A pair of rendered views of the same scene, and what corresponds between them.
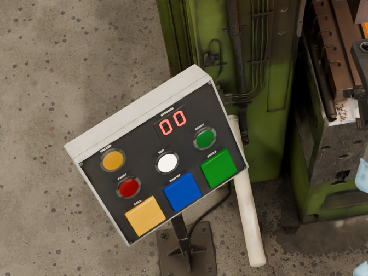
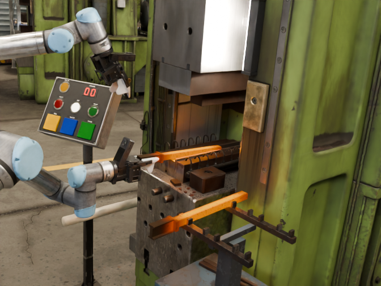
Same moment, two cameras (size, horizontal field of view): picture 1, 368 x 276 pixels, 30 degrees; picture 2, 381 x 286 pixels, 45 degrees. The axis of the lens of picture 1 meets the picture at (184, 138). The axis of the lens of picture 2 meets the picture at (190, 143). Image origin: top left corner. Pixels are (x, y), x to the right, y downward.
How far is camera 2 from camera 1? 2.05 m
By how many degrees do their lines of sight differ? 56
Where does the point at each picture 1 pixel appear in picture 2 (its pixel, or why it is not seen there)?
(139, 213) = (51, 117)
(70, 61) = not seen: hidden behind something
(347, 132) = (145, 186)
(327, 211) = not seen: outside the picture
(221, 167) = (87, 130)
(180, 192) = (67, 124)
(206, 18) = (146, 91)
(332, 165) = (142, 232)
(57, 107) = not seen: hidden behind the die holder
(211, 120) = (100, 105)
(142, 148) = (74, 92)
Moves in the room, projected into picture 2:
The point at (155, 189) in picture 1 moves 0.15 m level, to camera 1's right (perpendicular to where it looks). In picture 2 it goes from (63, 114) to (79, 123)
